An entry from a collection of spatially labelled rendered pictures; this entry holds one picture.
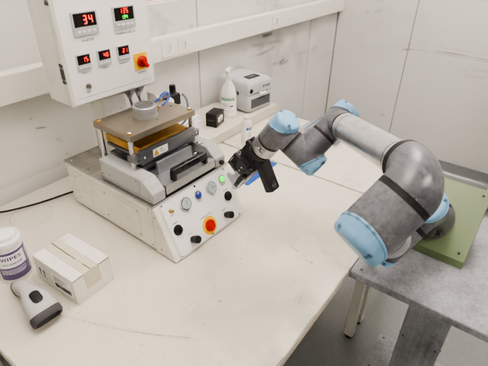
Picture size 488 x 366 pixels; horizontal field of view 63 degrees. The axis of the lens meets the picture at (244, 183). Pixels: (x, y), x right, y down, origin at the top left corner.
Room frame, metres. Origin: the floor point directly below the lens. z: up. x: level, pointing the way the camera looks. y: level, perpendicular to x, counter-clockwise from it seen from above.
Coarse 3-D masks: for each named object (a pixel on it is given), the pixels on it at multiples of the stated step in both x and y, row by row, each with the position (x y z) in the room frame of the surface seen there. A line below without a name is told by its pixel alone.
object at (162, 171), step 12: (168, 156) 1.10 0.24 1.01; (180, 156) 1.13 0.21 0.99; (192, 156) 1.18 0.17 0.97; (156, 168) 1.06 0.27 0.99; (168, 168) 1.09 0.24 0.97; (192, 168) 1.10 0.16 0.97; (204, 168) 1.12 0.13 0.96; (168, 180) 1.02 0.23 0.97; (180, 180) 1.03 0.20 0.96; (168, 192) 0.99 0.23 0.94
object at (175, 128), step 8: (168, 128) 1.21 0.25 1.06; (176, 128) 1.21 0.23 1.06; (184, 128) 1.21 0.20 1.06; (112, 136) 1.14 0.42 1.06; (152, 136) 1.15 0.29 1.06; (160, 136) 1.15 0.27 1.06; (168, 136) 1.15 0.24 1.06; (112, 144) 1.15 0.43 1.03; (120, 144) 1.12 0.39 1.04; (136, 144) 1.09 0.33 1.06; (144, 144) 1.09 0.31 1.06; (152, 144) 1.10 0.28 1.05; (128, 152) 1.10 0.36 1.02; (136, 152) 1.07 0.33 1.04
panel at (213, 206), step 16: (208, 176) 1.13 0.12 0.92; (224, 176) 1.17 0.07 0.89; (192, 192) 1.05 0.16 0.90; (224, 192) 1.14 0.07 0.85; (160, 208) 0.95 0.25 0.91; (176, 208) 0.99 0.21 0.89; (192, 208) 1.02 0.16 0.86; (208, 208) 1.06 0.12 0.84; (224, 208) 1.11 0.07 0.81; (176, 224) 0.96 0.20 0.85; (192, 224) 0.99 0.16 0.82; (224, 224) 1.08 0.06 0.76; (176, 240) 0.93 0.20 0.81
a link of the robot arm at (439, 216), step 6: (444, 198) 0.88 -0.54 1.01; (444, 204) 0.87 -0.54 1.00; (438, 210) 0.86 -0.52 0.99; (444, 210) 0.86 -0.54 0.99; (432, 216) 0.85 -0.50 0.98; (438, 216) 0.85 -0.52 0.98; (444, 216) 0.89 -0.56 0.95; (426, 222) 0.85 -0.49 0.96; (432, 222) 0.86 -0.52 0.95; (438, 222) 0.88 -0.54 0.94; (420, 228) 0.86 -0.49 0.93; (426, 228) 0.86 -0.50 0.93; (432, 228) 0.87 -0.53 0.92; (420, 234) 0.85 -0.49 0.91; (426, 234) 0.87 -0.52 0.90
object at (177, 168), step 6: (198, 156) 1.11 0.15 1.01; (204, 156) 1.12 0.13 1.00; (186, 162) 1.07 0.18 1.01; (192, 162) 1.08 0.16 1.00; (198, 162) 1.10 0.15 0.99; (204, 162) 1.13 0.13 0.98; (174, 168) 1.03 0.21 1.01; (180, 168) 1.04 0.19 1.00; (186, 168) 1.06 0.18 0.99; (174, 174) 1.02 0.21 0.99; (174, 180) 1.02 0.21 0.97
